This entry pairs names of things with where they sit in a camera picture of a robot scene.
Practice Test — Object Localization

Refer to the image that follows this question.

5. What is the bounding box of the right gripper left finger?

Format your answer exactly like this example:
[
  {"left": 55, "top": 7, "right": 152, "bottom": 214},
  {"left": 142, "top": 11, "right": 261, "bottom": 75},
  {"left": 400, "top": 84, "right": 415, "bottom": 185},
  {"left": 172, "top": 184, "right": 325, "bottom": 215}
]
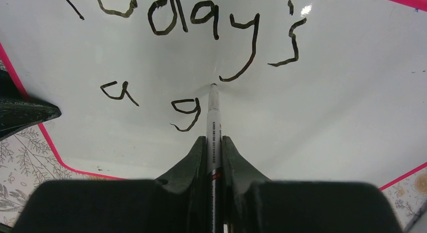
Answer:
[{"left": 13, "top": 136, "right": 206, "bottom": 232}]

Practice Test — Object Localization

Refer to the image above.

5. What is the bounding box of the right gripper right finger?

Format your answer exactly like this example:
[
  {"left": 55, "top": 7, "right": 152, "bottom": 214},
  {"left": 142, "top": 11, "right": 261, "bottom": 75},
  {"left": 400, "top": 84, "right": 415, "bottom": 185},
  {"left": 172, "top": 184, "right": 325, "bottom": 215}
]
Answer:
[{"left": 222, "top": 136, "right": 402, "bottom": 232}]

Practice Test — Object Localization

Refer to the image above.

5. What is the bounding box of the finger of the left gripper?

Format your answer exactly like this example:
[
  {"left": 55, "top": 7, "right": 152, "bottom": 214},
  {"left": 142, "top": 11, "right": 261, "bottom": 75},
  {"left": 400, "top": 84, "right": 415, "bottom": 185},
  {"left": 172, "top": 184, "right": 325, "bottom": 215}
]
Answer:
[
  {"left": 1, "top": 97, "right": 61, "bottom": 140},
  {"left": 1, "top": 69, "right": 25, "bottom": 99}
]

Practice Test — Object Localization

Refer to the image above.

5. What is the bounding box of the black cap marker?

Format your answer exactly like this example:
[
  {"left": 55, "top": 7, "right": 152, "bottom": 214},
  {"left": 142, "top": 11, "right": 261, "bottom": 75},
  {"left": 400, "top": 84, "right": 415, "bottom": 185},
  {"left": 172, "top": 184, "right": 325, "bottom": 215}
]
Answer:
[{"left": 206, "top": 84, "right": 224, "bottom": 232}]

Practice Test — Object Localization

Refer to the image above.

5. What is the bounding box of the pink framed whiteboard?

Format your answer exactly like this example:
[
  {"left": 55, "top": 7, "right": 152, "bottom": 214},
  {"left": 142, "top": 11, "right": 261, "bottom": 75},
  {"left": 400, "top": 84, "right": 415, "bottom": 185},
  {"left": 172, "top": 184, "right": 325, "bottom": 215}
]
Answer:
[{"left": 1, "top": 0, "right": 426, "bottom": 186}]

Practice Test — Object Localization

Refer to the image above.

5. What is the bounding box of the floral patterned mat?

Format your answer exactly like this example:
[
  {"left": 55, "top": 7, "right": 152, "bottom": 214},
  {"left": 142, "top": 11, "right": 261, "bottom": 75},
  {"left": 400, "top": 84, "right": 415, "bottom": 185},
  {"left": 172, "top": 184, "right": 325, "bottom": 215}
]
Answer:
[{"left": 1, "top": 125, "right": 426, "bottom": 230}]

